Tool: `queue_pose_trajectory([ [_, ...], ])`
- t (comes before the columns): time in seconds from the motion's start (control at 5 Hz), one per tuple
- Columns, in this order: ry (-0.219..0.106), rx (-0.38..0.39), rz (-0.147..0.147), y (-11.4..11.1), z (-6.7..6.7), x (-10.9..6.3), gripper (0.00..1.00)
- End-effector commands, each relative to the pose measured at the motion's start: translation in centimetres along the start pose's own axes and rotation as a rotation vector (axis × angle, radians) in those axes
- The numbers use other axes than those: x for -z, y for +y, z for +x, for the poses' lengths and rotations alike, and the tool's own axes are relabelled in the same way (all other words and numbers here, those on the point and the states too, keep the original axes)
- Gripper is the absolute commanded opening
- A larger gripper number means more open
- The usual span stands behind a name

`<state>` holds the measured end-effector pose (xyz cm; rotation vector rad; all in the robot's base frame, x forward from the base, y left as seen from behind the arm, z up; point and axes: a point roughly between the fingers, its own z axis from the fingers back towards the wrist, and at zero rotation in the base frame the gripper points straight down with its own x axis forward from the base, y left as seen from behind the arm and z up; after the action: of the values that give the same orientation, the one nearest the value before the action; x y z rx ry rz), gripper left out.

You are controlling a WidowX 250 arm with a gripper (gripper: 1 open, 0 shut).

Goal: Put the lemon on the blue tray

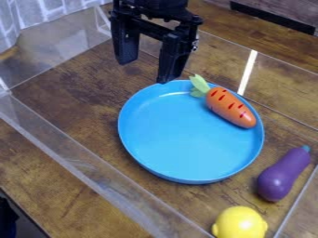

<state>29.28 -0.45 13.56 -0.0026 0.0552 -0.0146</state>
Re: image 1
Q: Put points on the yellow toy lemon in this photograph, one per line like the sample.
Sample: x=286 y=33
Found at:
x=239 y=222

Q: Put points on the orange toy carrot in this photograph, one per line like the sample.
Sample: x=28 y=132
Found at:
x=222 y=102

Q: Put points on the purple toy eggplant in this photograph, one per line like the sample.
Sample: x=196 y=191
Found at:
x=276 y=178

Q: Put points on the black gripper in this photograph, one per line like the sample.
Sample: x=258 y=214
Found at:
x=129 y=20

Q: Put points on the clear acrylic enclosure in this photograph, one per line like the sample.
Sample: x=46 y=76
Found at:
x=64 y=168

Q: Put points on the blue round tray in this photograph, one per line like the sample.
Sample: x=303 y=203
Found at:
x=179 y=140

